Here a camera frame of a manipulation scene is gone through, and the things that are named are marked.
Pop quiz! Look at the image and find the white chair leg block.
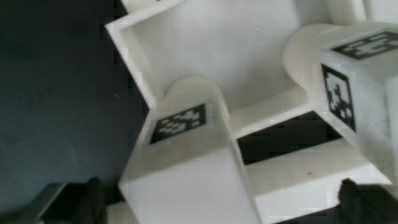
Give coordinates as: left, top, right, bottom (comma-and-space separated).
284, 22, 398, 184

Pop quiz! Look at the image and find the white chair seat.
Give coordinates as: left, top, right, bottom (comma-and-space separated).
106, 0, 398, 224

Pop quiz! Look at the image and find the small white marker block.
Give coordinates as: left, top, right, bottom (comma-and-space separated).
119, 77, 261, 224

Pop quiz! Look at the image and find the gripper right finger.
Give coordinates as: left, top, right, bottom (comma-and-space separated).
335, 179, 398, 224

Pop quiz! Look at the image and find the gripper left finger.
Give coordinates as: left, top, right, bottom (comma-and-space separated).
14, 177, 106, 224

